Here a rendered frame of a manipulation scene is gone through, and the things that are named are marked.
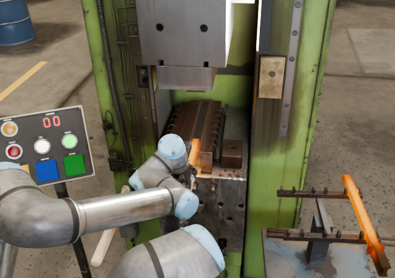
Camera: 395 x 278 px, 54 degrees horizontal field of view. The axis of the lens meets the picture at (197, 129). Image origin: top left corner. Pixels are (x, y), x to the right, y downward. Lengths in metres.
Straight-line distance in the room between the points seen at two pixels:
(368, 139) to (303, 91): 2.07
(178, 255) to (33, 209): 0.30
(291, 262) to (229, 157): 0.47
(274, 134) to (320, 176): 1.45
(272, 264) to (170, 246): 0.84
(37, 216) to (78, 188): 2.23
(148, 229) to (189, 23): 1.23
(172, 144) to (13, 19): 4.96
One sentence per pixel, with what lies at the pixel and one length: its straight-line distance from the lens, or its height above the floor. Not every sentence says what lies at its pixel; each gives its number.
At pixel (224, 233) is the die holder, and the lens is 1.80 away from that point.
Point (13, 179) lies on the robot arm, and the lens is 0.89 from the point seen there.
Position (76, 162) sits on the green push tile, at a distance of 1.57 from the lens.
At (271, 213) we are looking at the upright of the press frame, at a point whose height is 0.54.
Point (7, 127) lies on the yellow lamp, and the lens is 1.60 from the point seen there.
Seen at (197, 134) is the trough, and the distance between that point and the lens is 1.69.
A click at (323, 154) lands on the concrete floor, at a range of 3.31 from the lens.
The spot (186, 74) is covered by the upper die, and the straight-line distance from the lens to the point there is 1.40.
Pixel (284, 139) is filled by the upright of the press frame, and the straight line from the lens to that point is 1.69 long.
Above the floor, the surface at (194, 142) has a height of 1.01.
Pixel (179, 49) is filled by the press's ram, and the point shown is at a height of 1.43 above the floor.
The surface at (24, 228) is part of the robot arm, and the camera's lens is 0.83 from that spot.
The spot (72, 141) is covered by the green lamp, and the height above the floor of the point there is 1.09.
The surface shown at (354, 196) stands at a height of 0.93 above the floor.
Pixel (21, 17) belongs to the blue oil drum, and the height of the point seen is 0.34.
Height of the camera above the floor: 1.94
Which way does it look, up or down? 34 degrees down
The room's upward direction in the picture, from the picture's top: 2 degrees counter-clockwise
